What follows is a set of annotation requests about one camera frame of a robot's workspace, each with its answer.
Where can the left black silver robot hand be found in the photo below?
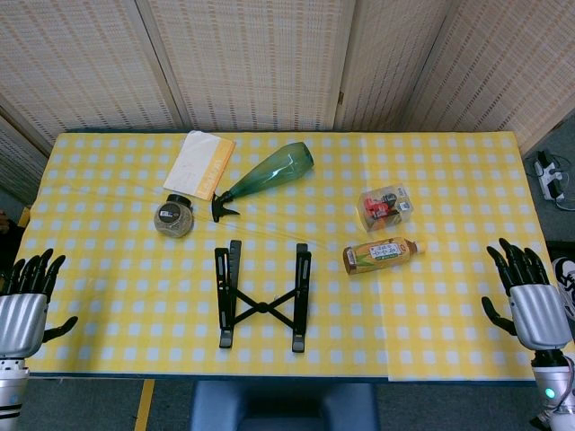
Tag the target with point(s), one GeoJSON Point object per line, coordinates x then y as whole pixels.
{"type": "Point", "coordinates": [24, 319]}

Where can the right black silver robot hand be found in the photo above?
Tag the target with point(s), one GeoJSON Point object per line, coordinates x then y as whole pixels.
{"type": "Point", "coordinates": [536, 314]}

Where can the black folding laptop stand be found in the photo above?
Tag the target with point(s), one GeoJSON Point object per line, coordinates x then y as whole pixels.
{"type": "Point", "coordinates": [224, 292]}

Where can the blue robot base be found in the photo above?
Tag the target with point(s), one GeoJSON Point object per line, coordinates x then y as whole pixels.
{"type": "Point", "coordinates": [283, 404]}

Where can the white black sneaker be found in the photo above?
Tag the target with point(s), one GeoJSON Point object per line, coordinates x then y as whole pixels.
{"type": "Point", "coordinates": [567, 283]}

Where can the white power strip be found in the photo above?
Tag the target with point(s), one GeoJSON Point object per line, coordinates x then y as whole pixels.
{"type": "Point", "coordinates": [549, 179]}

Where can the yellow white checkered tablecloth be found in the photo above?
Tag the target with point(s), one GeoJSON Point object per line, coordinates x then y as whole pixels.
{"type": "Point", "coordinates": [112, 202]}

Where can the yellow floor tape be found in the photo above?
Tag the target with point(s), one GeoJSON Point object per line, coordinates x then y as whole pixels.
{"type": "Point", "coordinates": [144, 404]}

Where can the woven bamboo screen panel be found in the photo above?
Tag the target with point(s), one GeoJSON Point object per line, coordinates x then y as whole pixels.
{"type": "Point", "coordinates": [13, 166]}
{"type": "Point", "coordinates": [507, 67]}
{"type": "Point", "coordinates": [386, 63]}
{"type": "Point", "coordinates": [251, 63]}
{"type": "Point", "coordinates": [81, 67]}

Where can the tea bottle with yellow label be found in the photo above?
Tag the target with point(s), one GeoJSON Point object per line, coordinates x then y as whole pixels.
{"type": "Point", "coordinates": [382, 256]}

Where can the clear jar with black lid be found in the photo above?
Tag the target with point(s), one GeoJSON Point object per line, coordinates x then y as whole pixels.
{"type": "Point", "coordinates": [173, 220]}

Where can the clear box with red toy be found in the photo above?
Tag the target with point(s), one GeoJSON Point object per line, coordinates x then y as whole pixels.
{"type": "Point", "coordinates": [384, 208]}

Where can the white orange booklet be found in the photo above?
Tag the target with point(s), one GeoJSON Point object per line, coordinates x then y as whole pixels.
{"type": "Point", "coordinates": [193, 166]}

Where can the green plastic spray bottle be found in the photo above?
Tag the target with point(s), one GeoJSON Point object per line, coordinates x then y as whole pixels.
{"type": "Point", "coordinates": [269, 170]}

